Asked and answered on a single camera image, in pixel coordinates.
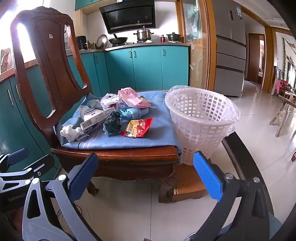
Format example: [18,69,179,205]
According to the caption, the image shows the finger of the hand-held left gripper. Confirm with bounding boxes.
[0,148,29,172]
[0,154,55,186]

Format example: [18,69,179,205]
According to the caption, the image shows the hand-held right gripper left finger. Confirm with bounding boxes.
[22,153,102,241]

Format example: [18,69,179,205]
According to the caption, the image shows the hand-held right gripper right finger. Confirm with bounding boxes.
[193,151,276,241]

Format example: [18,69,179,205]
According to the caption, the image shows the white plastic lattice basket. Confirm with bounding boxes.
[165,85,241,166]

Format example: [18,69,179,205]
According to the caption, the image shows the blue textured wipe cloth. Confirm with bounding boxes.
[117,107,149,121]

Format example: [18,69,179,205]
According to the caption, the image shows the pink plastic bag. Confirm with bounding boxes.
[118,88,151,109]

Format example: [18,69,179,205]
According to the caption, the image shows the brown box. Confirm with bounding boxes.
[172,159,212,202]

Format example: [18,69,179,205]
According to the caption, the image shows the white crumpled tissue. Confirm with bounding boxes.
[60,124,85,142]

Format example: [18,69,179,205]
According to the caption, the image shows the white carton box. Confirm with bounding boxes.
[80,109,116,131]

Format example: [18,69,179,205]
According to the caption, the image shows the dark green crumpled wrapper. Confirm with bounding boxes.
[102,112,122,135]

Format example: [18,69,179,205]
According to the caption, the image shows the red snack wrapper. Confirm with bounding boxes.
[121,118,154,139]

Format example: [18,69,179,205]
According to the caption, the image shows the blue striped seat cloth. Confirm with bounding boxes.
[54,90,183,165]

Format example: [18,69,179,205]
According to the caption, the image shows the white plastic bag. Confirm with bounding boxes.
[100,93,120,111]

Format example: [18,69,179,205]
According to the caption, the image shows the beige printed board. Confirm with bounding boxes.
[0,48,15,75]

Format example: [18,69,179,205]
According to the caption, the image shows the wooden bench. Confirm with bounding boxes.
[269,94,296,138]

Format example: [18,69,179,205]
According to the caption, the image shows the dark wooden chair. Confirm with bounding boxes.
[10,6,183,203]

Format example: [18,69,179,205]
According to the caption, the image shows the pink cloth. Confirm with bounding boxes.
[274,79,287,95]

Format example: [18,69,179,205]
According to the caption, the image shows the wooden framed glass door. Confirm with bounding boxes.
[176,0,216,91]

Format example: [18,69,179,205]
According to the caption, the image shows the white dish rack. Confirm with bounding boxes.
[63,29,71,50]

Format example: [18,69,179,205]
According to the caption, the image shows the grey refrigerator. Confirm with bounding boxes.
[211,0,247,97]

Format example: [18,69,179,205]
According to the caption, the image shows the teal lower kitchen cabinets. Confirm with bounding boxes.
[0,45,190,167]

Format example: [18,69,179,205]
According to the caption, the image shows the teal kitchen cabinets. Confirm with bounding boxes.
[0,45,190,167]
[75,0,102,11]

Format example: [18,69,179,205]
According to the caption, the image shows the black air fryer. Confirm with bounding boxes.
[76,35,88,50]

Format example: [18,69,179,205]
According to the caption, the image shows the brown wooden door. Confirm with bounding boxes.
[248,34,265,81]

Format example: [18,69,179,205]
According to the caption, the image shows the black wok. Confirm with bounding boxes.
[109,34,128,45]

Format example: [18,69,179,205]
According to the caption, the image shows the black lidded pot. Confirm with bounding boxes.
[166,32,181,42]

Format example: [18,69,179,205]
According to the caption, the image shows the steel cooking pot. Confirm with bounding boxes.
[133,26,154,42]

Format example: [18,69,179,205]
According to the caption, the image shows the teal upper kitchen cabinets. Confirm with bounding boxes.
[75,0,102,11]

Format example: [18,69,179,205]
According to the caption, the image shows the black range hood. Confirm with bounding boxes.
[99,0,156,35]

